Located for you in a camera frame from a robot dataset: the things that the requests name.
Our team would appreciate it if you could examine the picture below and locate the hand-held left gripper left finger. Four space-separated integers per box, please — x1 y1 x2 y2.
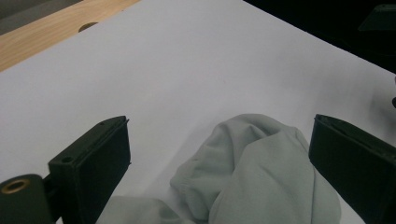
48 115 132 224

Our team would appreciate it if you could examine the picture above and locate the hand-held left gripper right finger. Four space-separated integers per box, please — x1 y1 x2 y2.
308 114 396 224

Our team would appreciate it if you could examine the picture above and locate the light blue cloth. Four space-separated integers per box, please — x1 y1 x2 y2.
95 113 343 224

